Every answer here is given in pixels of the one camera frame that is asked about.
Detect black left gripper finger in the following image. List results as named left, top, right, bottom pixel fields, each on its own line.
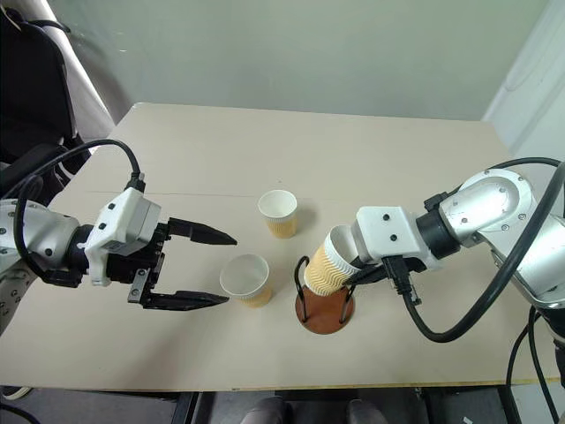
left=142, top=290, right=231, bottom=313
left=167, top=216, right=239, bottom=247

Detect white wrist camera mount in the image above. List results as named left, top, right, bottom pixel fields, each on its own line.
left=350, top=205, right=443, bottom=273
left=85, top=187, right=162, bottom=288

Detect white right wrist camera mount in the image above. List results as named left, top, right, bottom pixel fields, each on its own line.
left=350, top=205, right=443, bottom=273

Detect wire cup holder brown base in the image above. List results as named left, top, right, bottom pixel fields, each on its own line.
left=292, top=254, right=358, bottom=336

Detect thin black cables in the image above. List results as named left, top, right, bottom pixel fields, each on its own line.
left=505, top=305, right=565, bottom=424

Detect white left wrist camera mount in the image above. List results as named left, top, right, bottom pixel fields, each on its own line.
left=85, top=187, right=162, bottom=288

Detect black office chair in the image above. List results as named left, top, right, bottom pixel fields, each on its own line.
left=0, top=8, right=92, bottom=178

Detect white curtain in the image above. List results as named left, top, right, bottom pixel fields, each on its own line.
left=480, top=0, right=565, bottom=154
left=41, top=0, right=118, bottom=139

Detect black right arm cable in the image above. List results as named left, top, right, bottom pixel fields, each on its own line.
left=381, top=157, right=565, bottom=344

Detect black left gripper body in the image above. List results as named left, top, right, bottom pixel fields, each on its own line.
left=105, top=220, right=172, bottom=307

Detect ribbed tan paper cup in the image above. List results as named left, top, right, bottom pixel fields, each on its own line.
left=257, top=189, right=298, bottom=240
left=304, top=224, right=368, bottom=298
left=219, top=254, right=273, bottom=309

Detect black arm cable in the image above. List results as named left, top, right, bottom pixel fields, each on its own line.
left=381, top=157, right=565, bottom=344
left=11, top=139, right=147, bottom=284

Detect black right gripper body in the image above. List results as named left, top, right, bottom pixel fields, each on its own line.
left=369, top=255, right=427, bottom=280

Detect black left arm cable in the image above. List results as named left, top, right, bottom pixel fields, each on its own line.
left=11, top=139, right=147, bottom=284

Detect dark rounded shape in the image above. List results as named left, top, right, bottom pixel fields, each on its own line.
left=240, top=396, right=289, bottom=424

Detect black and white shoe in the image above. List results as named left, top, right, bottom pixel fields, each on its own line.
left=0, top=385, right=33, bottom=401

